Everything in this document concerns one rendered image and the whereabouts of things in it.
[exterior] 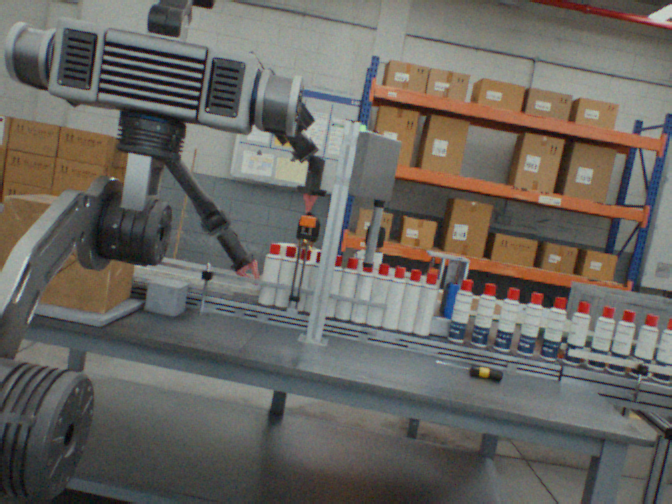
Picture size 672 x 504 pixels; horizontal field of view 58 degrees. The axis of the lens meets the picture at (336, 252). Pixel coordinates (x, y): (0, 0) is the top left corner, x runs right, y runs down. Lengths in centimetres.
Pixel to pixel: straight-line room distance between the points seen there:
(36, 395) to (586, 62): 651
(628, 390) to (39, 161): 440
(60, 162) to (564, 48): 489
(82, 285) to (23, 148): 360
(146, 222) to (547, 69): 586
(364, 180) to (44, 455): 120
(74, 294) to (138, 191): 56
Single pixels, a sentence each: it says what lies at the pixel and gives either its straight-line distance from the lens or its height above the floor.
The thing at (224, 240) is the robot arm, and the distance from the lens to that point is 200.
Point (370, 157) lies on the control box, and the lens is 181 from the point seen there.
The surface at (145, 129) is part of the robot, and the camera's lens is 129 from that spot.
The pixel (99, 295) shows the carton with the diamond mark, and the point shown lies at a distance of 176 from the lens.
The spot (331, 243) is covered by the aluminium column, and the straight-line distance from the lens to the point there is 182.
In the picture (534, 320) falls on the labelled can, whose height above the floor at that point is 100.
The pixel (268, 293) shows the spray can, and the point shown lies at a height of 92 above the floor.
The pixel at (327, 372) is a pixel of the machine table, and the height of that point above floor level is 83.
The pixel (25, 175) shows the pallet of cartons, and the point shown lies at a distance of 531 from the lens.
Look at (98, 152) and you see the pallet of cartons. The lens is 516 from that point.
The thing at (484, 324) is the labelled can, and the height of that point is 96.
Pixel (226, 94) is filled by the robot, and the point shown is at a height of 144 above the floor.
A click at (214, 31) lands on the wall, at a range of 658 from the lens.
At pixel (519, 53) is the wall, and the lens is 676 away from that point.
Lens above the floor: 129
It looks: 6 degrees down
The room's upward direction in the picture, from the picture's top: 10 degrees clockwise
